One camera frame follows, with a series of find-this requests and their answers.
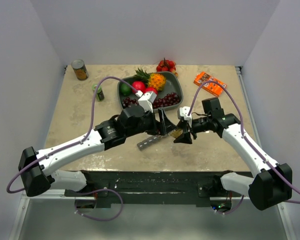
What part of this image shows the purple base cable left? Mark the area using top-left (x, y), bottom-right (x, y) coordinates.
top-left (74, 187), bottom-right (124, 222)

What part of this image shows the red pomegranate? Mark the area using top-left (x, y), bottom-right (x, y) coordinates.
top-left (145, 87), bottom-right (158, 95)
top-left (132, 81), bottom-right (147, 93)

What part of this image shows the tin can fruit label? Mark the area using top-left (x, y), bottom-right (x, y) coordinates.
top-left (71, 59), bottom-right (89, 81)

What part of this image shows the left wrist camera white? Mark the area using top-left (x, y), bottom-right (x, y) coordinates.
top-left (138, 91), bottom-right (157, 113)

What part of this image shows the grey weekly pill organizer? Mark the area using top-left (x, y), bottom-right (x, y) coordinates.
top-left (136, 135), bottom-right (168, 151)

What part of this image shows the green capped small bottle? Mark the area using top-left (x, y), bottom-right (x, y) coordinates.
top-left (92, 84), bottom-right (105, 102)

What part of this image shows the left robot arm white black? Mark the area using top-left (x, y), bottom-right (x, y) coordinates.
top-left (18, 105), bottom-right (176, 197)

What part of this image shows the orange toy pineapple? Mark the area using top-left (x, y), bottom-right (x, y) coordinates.
top-left (133, 68), bottom-right (167, 92)

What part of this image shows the red pomegranate left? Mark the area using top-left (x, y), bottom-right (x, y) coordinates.
top-left (132, 81), bottom-right (147, 93)

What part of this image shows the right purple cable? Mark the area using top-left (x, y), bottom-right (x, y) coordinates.
top-left (188, 80), bottom-right (300, 206)

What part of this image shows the orange snack box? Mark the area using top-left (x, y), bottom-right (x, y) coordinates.
top-left (193, 71), bottom-right (227, 97)

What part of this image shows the black base frame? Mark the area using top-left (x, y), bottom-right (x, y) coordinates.
top-left (64, 169), bottom-right (252, 209)

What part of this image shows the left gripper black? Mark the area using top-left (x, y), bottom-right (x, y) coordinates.
top-left (126, 107), bottom-right (177, 138)

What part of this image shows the grey fruit tray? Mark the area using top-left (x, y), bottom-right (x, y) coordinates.
top-left (117, 71), bottom-right (184, 112)

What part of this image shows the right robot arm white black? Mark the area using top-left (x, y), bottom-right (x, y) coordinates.
top-left (174, 97), bottom-right (292, 211)

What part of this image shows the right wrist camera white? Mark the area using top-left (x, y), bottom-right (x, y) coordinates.
top-left (177, 106), bottom-right (192, 124)

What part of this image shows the green lime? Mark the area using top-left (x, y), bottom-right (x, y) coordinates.
top-left (119, 83), bottom-right (132, 97)

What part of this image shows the aluminium rail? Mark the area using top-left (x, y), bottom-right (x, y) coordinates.
top-left (8, 192), bottom-right (66, 240)

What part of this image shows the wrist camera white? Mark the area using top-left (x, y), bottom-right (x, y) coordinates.
top-left (138, 91), bottom-right (157, 113)
top-left (177, 106), bottom-right (192, 124)

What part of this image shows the clear pill bottle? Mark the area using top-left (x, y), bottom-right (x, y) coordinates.
top-left (169, 128), bottom-right (183, 139)

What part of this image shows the dark red grape bunch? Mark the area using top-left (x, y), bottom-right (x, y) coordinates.
top-left (121, 92), bottom-right (181, 109)

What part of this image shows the red pomegranate right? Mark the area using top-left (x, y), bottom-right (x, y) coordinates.
top-left (145, 87), bottom-right (158, 95)

